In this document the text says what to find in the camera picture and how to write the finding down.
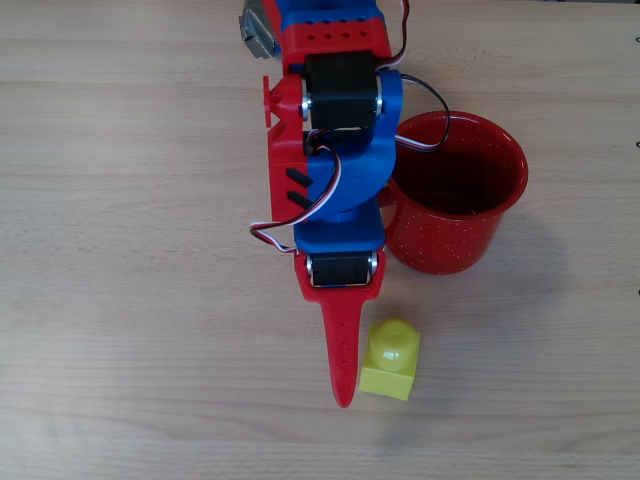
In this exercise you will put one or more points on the crumpled grey tape piece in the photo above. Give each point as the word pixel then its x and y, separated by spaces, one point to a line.
pixel 257 35

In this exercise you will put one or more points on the yellow-green toy block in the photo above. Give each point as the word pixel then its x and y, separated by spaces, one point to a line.
pixel 387 380

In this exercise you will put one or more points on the red speckled enamel mug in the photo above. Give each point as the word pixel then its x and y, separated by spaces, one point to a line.
pixel 450 240

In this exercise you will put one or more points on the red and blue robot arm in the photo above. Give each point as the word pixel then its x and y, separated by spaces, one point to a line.
pixel 345 170

